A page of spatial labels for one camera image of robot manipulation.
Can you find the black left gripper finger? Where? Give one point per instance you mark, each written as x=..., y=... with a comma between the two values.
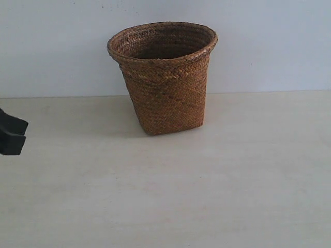
x=12, y=126
x=12, y=145

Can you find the brown woven wicker basket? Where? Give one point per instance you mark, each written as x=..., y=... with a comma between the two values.
x=165, y=68

